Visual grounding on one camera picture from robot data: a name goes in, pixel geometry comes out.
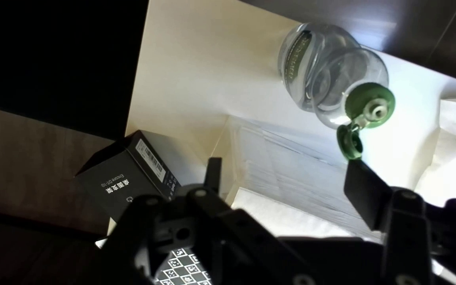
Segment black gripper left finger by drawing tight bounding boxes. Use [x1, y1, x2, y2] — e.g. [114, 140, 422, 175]
[106, 157, 313, 285]

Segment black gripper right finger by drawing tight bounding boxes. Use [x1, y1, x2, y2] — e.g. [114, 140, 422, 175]
[343, 160, 456, 285]

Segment clear bottle with green cap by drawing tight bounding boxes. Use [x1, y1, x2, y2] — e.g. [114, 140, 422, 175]
[277, 23, 396, 160]

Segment white rectangular container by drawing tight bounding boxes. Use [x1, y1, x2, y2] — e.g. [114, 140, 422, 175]
[226, 119, 380, 240]

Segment small black box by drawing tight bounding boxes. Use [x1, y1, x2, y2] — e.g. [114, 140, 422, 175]
[76, 130, 180, 221]

